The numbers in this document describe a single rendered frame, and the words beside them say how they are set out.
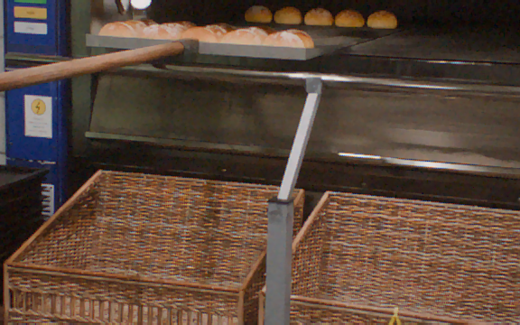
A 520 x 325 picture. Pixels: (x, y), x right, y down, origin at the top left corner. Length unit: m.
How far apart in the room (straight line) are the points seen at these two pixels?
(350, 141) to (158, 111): 0.51
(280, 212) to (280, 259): 0.09
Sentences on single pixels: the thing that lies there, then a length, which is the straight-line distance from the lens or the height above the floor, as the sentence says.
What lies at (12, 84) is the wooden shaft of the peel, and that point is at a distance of 1.92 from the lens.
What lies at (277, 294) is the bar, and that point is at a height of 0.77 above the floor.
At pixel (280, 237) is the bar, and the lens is 2.17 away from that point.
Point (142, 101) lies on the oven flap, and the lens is 2.90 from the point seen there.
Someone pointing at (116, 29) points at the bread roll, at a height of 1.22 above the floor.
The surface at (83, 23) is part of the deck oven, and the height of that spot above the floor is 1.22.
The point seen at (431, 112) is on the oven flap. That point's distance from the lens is 2.69.
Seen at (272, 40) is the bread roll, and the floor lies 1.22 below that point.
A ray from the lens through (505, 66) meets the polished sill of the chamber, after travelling 2.64.
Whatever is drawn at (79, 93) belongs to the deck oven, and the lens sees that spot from 2.97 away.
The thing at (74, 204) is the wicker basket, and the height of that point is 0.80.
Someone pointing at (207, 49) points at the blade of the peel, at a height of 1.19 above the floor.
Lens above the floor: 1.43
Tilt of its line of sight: 11 degrees down
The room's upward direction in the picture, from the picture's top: 2 degrees clockwise
